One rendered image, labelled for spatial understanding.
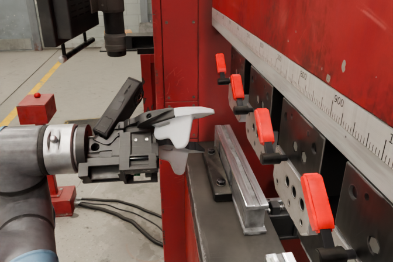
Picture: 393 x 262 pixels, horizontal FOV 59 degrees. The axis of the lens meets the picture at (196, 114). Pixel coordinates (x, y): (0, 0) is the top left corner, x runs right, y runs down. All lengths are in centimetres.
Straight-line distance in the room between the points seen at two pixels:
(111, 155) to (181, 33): 81
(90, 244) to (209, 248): 145
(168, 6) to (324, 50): 88
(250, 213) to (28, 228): 60
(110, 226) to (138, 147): 191
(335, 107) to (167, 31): 93
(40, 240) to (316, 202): 34
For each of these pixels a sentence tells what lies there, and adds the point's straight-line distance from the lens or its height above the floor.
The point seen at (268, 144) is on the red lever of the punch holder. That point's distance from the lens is 56.
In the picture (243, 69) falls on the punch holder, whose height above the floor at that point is 131.
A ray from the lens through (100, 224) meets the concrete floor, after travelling 243.
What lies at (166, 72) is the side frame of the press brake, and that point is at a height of 117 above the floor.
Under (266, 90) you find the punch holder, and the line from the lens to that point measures 65.
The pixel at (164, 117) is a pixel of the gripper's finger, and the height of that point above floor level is 134.
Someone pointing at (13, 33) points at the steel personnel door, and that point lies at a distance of 781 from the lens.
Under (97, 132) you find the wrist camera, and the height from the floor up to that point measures 130.
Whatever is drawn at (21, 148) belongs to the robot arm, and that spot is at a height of 130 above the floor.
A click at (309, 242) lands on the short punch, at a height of 113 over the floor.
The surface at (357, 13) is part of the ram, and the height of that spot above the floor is 149.
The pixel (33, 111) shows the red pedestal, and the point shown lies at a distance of 222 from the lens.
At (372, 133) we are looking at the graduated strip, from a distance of 37.
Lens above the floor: 153
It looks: 23 degrees down
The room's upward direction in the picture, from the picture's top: straight up
